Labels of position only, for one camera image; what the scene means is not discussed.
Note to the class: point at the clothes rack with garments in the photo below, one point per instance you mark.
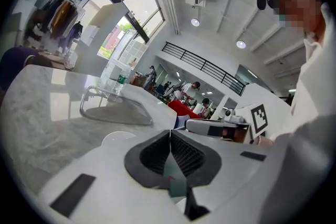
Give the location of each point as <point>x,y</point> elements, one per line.
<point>60,15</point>

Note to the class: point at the white round plate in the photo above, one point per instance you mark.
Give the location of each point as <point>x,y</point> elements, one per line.
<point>118,137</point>

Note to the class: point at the round ceiling lamp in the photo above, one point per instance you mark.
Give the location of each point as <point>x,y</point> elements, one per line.
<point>195,22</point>
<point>241,44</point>

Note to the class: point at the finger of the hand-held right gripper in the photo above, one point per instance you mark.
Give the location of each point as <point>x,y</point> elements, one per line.
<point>199,126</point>

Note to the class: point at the white cylindrical jug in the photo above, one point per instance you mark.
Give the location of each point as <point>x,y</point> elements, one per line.
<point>199,108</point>

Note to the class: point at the black balcony railing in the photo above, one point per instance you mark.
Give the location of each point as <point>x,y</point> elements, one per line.
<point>204,65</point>

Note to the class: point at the person's head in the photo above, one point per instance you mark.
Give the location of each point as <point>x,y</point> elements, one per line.
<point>299,2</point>

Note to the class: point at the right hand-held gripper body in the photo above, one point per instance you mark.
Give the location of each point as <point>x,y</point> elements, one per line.
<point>258,120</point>

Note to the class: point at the white grid shelf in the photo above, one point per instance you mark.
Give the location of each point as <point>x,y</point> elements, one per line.
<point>134,49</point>

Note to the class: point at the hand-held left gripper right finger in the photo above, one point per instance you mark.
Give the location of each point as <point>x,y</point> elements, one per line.
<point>231,178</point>

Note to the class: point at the transparent grey tray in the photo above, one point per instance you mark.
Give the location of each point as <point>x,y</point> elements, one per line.
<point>118,114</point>

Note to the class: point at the red-clothed table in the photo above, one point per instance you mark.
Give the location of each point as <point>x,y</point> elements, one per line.
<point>181,108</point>

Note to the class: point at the white partition cabinet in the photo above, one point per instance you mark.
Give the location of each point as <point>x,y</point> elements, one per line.
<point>105,29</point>

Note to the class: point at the right hand-held gripper camera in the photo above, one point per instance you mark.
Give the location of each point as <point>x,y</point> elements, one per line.
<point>229,114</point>

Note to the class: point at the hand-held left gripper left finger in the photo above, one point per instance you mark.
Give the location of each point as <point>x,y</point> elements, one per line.
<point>105,183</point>

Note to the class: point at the person's right forearm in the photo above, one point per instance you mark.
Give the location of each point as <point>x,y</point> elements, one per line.
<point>265,142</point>

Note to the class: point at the person's white shirt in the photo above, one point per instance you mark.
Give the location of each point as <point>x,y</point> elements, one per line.
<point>312,81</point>

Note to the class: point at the clear plastic water bottle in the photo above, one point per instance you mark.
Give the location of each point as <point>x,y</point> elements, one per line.
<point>121,79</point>

